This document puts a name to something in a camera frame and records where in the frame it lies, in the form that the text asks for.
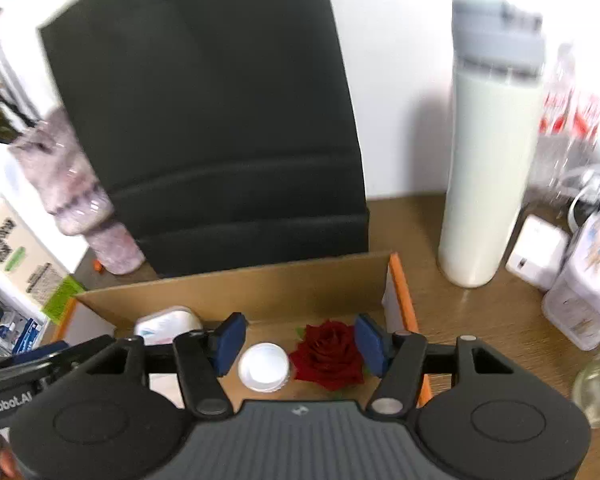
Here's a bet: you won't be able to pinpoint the white cable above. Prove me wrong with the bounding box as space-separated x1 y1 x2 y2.
562 152 600 233

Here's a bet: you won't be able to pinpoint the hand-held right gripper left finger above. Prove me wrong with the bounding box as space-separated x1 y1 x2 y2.
86 312 248 419

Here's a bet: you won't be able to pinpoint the white bottle with grey lid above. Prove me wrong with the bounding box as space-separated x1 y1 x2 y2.
437 0 546 289

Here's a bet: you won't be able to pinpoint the black paper bag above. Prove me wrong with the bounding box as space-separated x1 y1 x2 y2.
37 0 371 279

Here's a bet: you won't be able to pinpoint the green and white carton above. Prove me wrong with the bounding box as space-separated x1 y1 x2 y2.
0 198 88 324

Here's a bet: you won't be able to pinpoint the blue and white medicine boxes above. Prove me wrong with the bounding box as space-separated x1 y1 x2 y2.
0 275 49 364

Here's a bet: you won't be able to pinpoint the white printed canister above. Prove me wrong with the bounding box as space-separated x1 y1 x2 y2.
541 209 600 352

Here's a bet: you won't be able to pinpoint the clear bottle with red label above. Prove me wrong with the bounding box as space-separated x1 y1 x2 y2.
529 44 600 206

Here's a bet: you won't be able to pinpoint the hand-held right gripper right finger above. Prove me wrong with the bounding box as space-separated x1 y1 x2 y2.
354 313 517 422

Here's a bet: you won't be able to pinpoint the white round jar lid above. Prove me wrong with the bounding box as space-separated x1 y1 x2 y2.
237 342 291 394

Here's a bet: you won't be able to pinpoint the pink grey vase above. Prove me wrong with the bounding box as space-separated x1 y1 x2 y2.
7 107 146 276

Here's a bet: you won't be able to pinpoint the white tissue packet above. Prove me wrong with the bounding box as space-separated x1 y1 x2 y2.
133 304 204 346

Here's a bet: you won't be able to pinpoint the red rose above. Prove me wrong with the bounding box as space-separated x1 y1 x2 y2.
289 320 367 392

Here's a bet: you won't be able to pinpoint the cardboard box with orange edge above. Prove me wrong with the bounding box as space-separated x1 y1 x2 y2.
54 252 434 411

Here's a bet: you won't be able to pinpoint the white charger adapter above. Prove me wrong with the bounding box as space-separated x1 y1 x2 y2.
504 214 571 292

